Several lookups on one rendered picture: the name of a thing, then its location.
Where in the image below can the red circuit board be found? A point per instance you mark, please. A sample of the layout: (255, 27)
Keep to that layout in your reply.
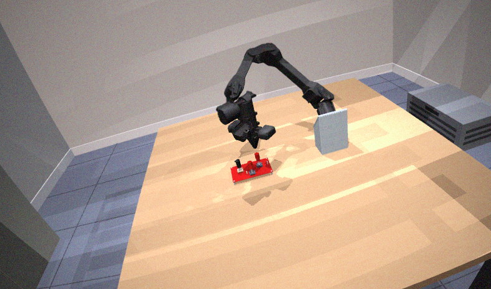
(250, 169)

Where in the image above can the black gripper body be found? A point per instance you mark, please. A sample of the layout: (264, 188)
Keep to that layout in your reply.
(265, 132)

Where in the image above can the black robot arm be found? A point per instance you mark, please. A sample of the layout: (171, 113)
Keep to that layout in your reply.
(269, 54)

